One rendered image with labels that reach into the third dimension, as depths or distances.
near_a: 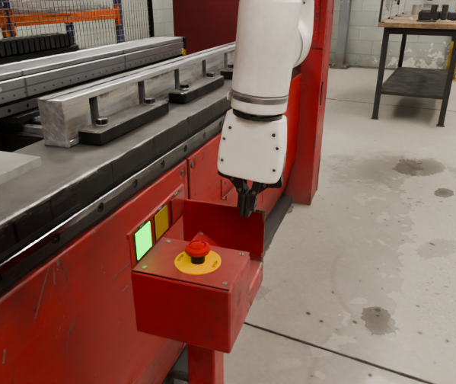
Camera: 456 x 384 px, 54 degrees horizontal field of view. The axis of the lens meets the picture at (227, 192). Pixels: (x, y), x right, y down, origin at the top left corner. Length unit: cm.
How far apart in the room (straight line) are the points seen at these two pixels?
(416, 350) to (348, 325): 25
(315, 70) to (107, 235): 179
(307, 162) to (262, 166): 194
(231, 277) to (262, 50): 32
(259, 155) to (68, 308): 43
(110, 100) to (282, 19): 55
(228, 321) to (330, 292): 134
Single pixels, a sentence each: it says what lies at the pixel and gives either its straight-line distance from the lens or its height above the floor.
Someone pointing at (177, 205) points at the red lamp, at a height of 81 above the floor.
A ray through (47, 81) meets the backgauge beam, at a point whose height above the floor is 94.
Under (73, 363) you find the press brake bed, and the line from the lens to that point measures 92.
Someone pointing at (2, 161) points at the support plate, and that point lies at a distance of 52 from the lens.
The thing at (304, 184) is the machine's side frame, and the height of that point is 13.
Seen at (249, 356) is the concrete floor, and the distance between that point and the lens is 167.
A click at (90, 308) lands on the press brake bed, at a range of 90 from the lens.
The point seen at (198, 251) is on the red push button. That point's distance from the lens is 68.
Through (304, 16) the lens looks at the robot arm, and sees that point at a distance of 73.
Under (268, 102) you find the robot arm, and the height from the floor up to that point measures 102.
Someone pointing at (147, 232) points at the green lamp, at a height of 82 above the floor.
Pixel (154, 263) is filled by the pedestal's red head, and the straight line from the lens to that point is 71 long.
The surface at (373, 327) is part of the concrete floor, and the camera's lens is 186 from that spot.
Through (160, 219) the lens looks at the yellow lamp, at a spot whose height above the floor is 82.
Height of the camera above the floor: 116
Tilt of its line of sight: 24 degrees down
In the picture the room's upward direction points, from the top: straight up
